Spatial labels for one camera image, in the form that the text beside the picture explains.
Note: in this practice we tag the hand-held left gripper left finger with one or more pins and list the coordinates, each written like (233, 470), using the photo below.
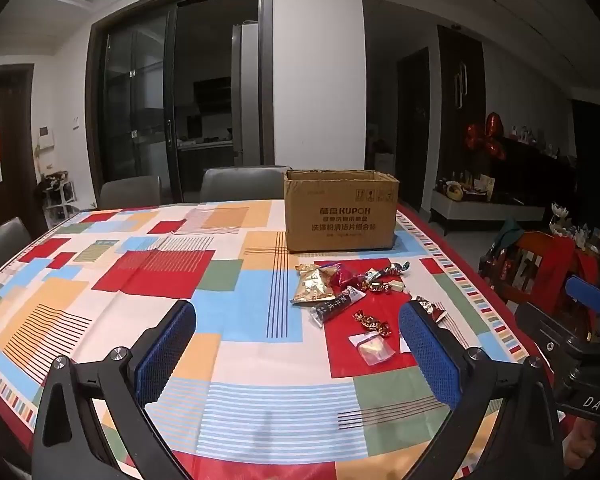
(165, 355)

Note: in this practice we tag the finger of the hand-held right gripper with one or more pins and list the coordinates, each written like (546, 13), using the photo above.
(587, 294)
(550, 332)

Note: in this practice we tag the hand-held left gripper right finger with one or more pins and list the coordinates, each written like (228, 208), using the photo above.
(430, 355)

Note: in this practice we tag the gold snack packet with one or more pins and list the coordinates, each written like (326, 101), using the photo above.
(311, 286)

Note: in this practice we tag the brown cardboard box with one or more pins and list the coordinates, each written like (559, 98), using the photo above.
(340, 212)

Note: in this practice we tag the person's right hand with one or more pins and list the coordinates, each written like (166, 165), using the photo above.
(582, 447)

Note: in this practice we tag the red white snack packet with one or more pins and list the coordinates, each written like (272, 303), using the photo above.
(432, 308)

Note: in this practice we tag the red wooden chair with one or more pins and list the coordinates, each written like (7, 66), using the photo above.
(542, 270)

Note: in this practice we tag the clear packet yellow pastry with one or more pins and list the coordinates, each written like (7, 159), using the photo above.
(372, 348)

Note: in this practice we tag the gold brown twisted candy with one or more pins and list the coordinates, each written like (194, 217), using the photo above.
(371, 322)

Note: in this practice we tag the white wrapped candy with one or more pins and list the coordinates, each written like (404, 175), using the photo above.
(396, 287)

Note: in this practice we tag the small brown candy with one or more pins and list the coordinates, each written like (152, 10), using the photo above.
(375, 286)

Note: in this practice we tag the silver red wrapped candy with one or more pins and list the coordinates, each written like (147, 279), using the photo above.
(387, 271)

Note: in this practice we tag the green bag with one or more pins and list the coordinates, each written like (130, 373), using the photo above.
(511, 232)

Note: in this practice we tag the long black snack packet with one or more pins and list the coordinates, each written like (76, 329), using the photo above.
(332, 306)

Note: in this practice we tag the magenta wrapped candy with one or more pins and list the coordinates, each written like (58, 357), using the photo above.
(344, 277)

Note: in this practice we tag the white low cabinet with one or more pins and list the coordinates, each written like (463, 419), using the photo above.
(485, 210)

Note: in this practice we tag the dark sideboard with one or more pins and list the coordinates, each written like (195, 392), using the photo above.
(535, 170)

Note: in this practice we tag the red foil balloons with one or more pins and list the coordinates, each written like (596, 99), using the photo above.
(486, 136)

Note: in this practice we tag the wide grey dining chair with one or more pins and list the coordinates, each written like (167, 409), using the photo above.
(245, 183)

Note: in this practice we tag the white shoe rack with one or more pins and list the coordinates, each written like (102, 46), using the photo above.
(57, 195)

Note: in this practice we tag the dark interior door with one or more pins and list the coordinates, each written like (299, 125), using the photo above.
(412, 125)

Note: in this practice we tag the brown wooden door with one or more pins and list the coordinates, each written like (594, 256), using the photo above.
(15, 160)

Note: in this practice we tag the dark sliding glass door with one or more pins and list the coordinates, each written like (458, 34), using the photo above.
(135, 110)

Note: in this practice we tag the silver refrigerator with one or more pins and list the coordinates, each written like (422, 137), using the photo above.
(245, 90)

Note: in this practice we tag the white wall intercom panel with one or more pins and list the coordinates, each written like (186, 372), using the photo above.
(46, 136)

